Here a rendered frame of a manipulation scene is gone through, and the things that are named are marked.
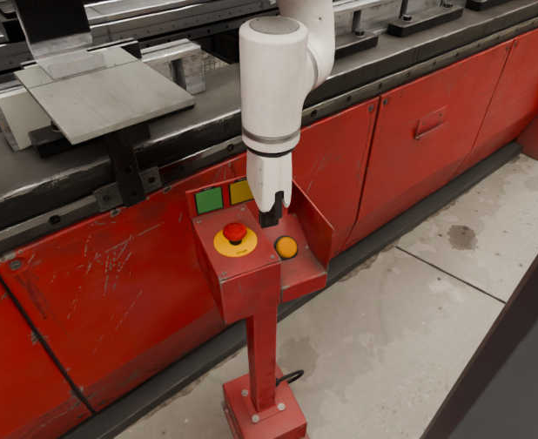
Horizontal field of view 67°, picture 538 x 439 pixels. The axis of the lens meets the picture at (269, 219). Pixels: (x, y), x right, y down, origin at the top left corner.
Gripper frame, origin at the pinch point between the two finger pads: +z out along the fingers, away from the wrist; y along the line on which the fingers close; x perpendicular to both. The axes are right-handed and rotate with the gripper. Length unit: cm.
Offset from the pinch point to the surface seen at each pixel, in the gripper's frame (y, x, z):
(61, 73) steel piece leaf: -18.8, -28.2, -20.3
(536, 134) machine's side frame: -90, 178, 69
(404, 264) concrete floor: -37, 71, 81
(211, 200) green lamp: -5.0, -9.0, -1.3
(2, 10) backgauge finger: -47, -40, -22
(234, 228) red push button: 3.0, -6.7, -1.7
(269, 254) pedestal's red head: 7.6, -2.1, 1.1
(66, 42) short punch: -29.1, -27.7, -21.2
